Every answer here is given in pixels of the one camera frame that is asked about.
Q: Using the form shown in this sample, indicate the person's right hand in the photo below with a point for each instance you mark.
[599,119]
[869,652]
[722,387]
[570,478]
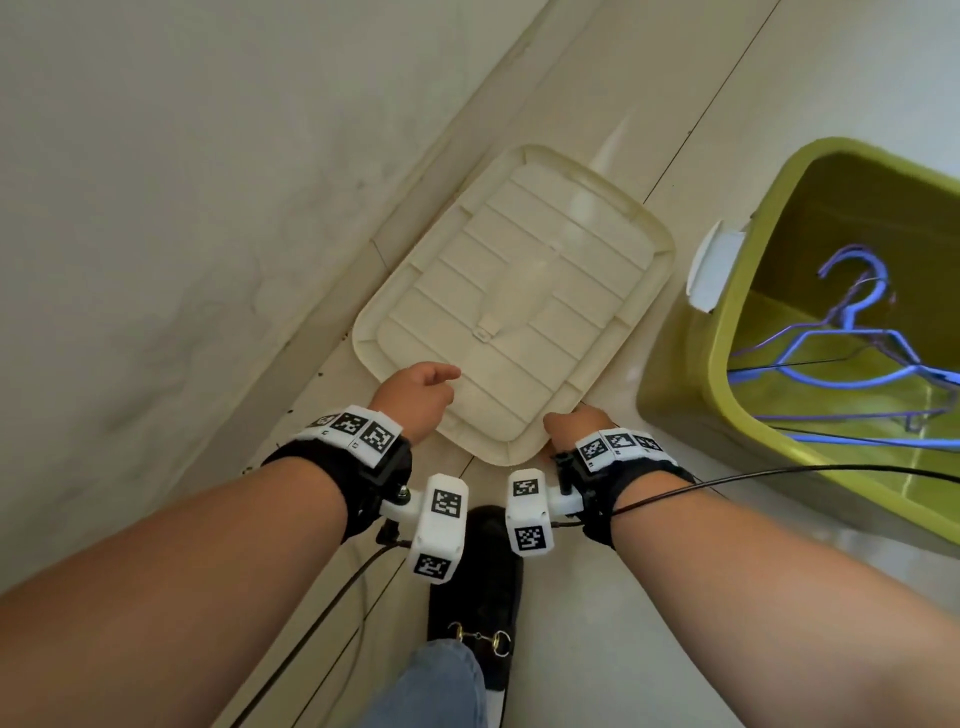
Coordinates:
[579,424]

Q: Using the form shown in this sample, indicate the cream plastic bin lid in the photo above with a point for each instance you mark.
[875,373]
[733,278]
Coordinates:
[517,300]

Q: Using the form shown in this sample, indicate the person's right forearm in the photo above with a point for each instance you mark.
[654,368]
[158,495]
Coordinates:
[765,600]

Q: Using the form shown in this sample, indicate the blue jeans leg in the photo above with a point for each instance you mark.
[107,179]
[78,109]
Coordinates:
[435,690]

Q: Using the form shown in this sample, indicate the green plastic storage bin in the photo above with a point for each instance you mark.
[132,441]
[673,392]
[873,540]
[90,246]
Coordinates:
[697,375]

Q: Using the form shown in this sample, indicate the person's left hand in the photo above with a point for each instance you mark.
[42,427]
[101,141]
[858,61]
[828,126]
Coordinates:
[409,405]

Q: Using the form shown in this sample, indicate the white bin latch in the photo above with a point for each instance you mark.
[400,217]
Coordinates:
[712,266]

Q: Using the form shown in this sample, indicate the blue plastic clothes hanger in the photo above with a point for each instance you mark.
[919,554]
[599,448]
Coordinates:
[847,375]
[862,439]

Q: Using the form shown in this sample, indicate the person's left thumb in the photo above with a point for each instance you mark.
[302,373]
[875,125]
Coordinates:
[439,372]

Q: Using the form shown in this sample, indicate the person's left forearm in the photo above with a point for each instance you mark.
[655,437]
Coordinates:
[172,600]

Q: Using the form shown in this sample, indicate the black shoe gold buckle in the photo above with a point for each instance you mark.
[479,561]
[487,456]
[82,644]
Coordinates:
[476,592]

